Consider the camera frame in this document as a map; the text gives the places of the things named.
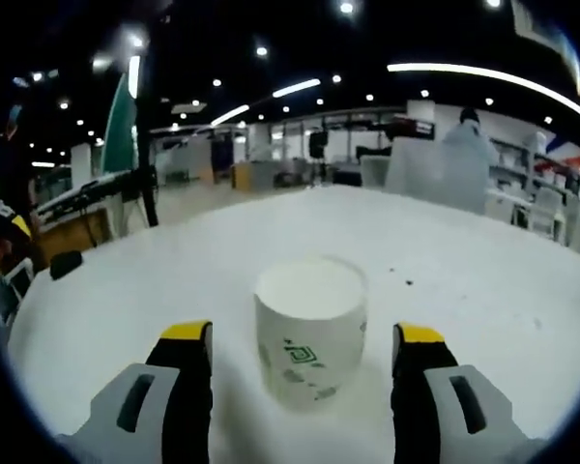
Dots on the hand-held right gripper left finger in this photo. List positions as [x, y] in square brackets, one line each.
[174, 415]

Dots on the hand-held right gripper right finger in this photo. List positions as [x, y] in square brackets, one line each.
[440, 415]

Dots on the white paper cup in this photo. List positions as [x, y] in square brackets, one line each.
[314, 348]

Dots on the wooden cabinet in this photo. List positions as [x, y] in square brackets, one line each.
[72, 234]

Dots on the small black device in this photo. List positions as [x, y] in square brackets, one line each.
[66, 266]

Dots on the green banner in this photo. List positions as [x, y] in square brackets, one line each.
[121, 140]

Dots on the black tripod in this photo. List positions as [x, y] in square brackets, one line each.
[150, 193]

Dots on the cardboard box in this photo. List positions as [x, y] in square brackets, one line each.
[244, 175]

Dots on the grey office chair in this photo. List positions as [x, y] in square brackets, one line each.
[415, 169]

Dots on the black speaker on stand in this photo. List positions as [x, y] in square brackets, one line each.
[319, 143]

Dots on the ceiling air vent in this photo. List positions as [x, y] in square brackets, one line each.
[531, 21]

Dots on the dark wall screen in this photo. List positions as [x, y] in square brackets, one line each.
[411, 129]

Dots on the red blue wall graphic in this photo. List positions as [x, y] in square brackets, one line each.
[568, 152]

